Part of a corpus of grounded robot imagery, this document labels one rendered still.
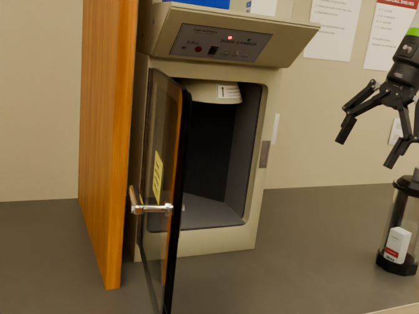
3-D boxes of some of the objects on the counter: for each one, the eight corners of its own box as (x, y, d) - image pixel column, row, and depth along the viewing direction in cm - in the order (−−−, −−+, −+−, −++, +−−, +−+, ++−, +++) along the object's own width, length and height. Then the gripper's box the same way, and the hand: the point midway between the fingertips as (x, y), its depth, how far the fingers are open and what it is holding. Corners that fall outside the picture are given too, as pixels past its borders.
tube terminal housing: (112, 217, 119) (128, -87, 98) (216, 209, 132) (250, -60, 111) (133, 262, 97) (159, -115, 76) (255, 248, 110) (307, -77, 89)
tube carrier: (365, 253, 112) (383, 178, 106) (395, 249, 117) (414, 177, 111) (396, 275, 103) (418, 194, 97) (428, 270, 107) (451, 192, 101)
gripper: (356, 49, 100) (313, 130, 103) (461, 78, 81) (403, 176, 85) (371, 61, 105) (328, 137, 108) (472, 91, 86) (417, 182, 90)
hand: (364, 150), depth 96 cm, fingers open, 13 cm apart
